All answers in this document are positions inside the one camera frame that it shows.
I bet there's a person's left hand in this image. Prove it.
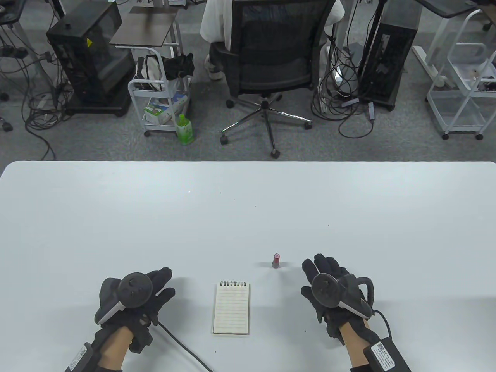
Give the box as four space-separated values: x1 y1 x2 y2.
95 267 176 342

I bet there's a person's right hand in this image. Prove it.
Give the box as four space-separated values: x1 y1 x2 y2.
301 254 374 345

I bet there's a cream spiral notebook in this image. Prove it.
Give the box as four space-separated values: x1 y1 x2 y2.
212 281 250 335

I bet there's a person's left forearm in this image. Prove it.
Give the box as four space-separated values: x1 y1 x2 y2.
99 325 134 372

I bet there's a person's right forearm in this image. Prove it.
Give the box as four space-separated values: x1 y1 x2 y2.
340 321 382 372

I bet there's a grey hand controller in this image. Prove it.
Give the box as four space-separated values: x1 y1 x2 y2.
312 272 375 320
95 272 155 325

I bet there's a black wrist sensor box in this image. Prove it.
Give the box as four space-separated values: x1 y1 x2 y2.
363 337 411 372
64 343 98 372

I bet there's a green drink bottle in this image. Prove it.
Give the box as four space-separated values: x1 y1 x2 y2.
176 114 195 146

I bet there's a small white rolling cart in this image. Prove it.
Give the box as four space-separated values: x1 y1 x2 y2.
128 46 193 138

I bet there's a white green box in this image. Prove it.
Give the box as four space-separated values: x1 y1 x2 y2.
144 97 175 124

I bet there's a blue white packet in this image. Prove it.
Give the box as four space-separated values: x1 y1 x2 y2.
170 91 190 115

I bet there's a white black tote bag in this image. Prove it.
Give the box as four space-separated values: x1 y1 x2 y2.
135 54 163 91

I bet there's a large white rolling cart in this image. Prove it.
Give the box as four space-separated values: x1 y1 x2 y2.
426 10 496 141

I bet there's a black computer tower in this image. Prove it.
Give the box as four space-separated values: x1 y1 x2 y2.
357 0 423 112
46 0 134 117

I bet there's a brown side table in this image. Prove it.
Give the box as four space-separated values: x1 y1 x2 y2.
110 6 179 49

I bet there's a white desk foot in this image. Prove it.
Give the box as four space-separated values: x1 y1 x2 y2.
412 45 452 89

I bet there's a black mesh office chair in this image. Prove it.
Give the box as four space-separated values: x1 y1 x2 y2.
211 0 338 159

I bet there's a black power strip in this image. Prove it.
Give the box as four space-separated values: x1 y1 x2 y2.
0 46 29 59

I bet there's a black desk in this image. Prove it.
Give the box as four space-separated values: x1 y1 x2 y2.
415 0 496 18
0 0 28 24

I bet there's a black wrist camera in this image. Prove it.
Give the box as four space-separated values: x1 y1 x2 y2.
130 327 153 354

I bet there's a black glove cable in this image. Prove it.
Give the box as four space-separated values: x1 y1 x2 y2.
157 322 214 372
371 309 393 341

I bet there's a tangle of black cables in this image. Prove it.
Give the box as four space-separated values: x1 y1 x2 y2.
312 43 377 139
0 23 74 161

